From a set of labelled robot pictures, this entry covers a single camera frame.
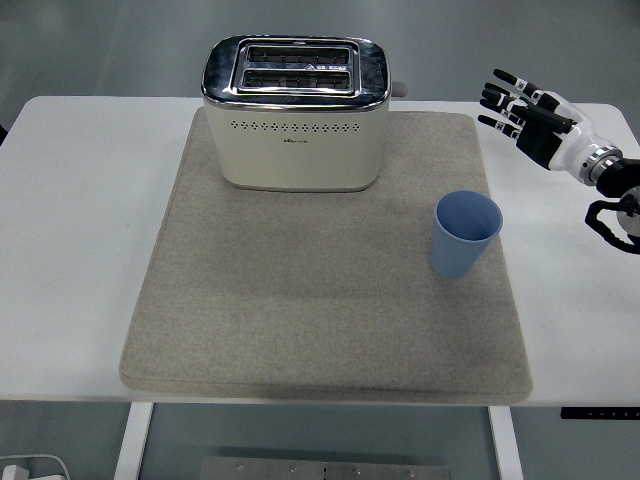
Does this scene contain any black table control panel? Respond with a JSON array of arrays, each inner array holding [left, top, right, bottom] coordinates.
[[559, 407, 640, 420]]

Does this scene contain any light blue plastic cup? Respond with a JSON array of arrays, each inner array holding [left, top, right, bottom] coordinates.
[[429, 190, 503, 279]]

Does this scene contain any white table leg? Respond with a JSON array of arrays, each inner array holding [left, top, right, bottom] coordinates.
[[113, 402, 155, 480], [487, 405, 525, 480]]

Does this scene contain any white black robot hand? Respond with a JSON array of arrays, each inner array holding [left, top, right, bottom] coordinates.
[[477, 68, 609, 176]]

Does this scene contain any cream and chrome toaster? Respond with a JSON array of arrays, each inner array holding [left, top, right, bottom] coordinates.
[[200, 34, 409, 194]]

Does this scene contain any grey felt table mat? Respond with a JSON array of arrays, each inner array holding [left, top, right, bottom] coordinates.
[[118, 107, 534, 404]]

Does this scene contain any white cable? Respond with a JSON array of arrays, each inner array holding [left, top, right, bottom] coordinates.
[[0, 453, 71, 480]]

